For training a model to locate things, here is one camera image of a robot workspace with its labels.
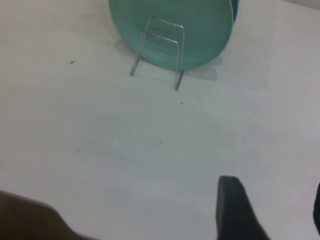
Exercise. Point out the blue plate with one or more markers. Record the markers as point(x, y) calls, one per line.
point(236, 8)

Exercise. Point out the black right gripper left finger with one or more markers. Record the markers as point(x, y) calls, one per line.
point(235, 212)

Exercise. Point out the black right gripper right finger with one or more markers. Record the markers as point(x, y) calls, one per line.
point(317, 207)

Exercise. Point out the green plate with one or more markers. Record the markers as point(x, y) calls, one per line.
point(172, 15)

